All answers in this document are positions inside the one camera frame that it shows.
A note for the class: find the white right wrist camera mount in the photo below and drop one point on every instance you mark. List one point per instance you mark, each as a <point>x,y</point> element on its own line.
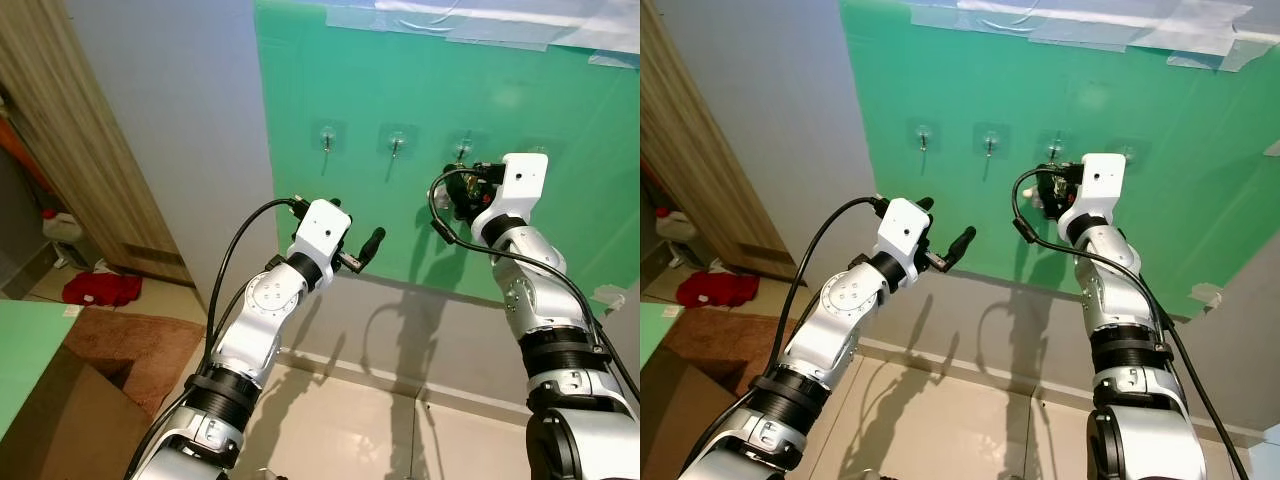
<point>1097,185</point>
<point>515,185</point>

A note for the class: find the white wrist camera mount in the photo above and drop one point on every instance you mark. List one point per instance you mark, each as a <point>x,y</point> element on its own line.
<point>515,185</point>
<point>905,238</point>
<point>322,235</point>
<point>1097,185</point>

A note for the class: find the brown cardboard box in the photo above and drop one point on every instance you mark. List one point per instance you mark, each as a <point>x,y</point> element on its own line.
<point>60,430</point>
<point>690,430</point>

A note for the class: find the green wall sheet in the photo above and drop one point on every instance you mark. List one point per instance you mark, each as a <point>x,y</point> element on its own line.
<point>890,80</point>
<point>350,80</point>

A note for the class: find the brown rug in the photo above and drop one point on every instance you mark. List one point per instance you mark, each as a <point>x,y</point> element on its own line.
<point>750,340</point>
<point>150,340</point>

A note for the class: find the white jug with red cap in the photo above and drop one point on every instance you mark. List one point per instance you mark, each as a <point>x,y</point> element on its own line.
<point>62,228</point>
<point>676,226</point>

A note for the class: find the red cloth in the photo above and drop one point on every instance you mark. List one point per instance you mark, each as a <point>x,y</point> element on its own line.
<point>100,290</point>
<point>712,290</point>

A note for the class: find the wooden cabinet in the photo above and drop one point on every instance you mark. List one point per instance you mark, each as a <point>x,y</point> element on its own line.
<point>700,130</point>
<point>80,130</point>

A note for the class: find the green table cover sheet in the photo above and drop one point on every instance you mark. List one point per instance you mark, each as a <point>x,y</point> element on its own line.
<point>652,330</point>
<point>30,350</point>

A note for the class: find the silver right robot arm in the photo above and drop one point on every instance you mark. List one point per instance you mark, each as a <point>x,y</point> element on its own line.
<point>1130,300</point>
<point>550,300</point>

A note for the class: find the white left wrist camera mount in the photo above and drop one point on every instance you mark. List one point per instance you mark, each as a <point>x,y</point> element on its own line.
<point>905,238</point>
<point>322,235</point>

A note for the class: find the clear adhesive wall hook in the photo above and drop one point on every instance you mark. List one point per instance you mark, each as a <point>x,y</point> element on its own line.
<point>462,148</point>
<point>1132,150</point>
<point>540,145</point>
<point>397,142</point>
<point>1054,147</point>
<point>327,140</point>
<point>990,142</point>
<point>924,138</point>

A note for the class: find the clear tape strip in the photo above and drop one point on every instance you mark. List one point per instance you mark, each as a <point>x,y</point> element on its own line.
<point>1100,25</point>
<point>480,25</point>

